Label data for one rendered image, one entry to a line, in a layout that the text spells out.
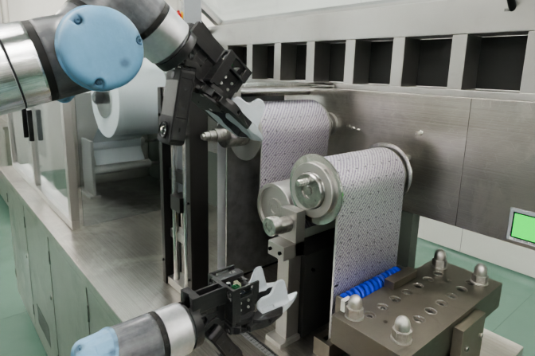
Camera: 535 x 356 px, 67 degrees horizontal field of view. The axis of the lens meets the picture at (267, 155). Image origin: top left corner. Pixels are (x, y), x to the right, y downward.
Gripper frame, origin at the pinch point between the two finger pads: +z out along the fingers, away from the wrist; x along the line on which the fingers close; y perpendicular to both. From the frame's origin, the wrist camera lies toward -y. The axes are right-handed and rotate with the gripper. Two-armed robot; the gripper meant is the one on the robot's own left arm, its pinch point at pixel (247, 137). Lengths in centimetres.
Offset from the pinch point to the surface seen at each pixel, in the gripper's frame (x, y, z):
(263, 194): 16.4, -2.3, 24.9
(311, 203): -1.3, -1.3, 21.3
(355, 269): -6.2, -7.1, 38.6
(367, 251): -6.2, -2.2, 39.6
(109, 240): 79, -35, 32
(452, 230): 86, 93, 291
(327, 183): -4.4, 3.0, 19.0
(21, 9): 550, 102, 2
